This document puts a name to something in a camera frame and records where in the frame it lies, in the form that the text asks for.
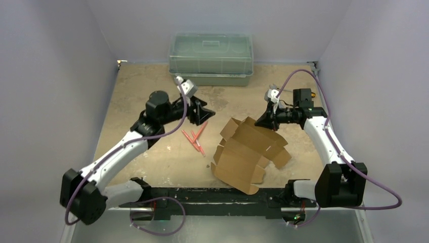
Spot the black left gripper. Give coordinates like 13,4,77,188
160,95,215,126

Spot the brown cardboard box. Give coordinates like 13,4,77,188
210,117,291,195

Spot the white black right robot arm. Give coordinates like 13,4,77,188
255,87,367,208

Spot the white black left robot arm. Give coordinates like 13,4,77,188
60,91,216,225

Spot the red pen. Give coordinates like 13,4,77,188
191,130,205,156
182,130,200,153
193,121,208,142

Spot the silver open-end wrench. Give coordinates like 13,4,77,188
269,84,278,90

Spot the green clear-lid plastic toolbox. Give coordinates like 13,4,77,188
168,32,253,87

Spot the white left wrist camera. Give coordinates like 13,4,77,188
175,76,198,98

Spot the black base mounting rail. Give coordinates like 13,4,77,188
121,187,316,221

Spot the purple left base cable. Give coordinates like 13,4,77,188
129,196,186,237

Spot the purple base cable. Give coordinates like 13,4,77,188
129,196,186,237
285,196,321,229

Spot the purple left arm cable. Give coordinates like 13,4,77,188
64,82,189,226

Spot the aluminium frame extrusion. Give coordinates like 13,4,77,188
108,184,362,215

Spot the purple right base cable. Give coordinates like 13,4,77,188
285,196,321,229

